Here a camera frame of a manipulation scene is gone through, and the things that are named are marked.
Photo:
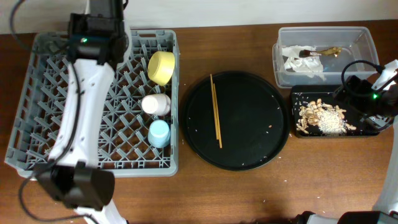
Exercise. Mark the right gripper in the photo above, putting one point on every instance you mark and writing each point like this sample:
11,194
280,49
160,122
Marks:
361,88

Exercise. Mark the white rice pile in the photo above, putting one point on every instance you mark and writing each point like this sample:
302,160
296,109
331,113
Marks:
330,123

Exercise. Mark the gold snack wrapper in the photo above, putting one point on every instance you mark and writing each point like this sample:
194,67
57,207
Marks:
335,51

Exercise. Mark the white tissue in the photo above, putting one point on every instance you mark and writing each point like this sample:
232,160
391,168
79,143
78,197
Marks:
311,66

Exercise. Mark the brown food scraps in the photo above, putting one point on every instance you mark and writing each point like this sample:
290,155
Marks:
308,116

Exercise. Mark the wooden chopstick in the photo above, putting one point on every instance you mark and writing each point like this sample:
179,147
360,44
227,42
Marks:
214,108
217,117

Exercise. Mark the yellow bowl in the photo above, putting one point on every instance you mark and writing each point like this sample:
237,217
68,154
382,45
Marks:
161,67

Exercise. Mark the pink plastic cup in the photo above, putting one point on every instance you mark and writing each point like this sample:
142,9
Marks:
156,104

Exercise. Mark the blue plastic cup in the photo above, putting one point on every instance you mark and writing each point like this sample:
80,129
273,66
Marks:
159,134

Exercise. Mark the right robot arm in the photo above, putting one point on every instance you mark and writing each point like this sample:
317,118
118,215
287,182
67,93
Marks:
358,164

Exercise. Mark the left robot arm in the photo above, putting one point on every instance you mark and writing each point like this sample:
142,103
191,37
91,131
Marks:
99,42

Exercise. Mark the grey dishwasher rack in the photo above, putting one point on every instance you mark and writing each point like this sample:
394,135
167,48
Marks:
123,146

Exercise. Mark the black rectangular tray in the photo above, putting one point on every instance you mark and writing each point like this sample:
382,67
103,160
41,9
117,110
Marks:
303,94

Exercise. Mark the clear plastic bin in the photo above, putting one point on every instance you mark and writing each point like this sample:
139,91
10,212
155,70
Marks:
357,44

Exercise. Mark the round black tray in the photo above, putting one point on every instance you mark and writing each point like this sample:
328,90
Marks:
254,121

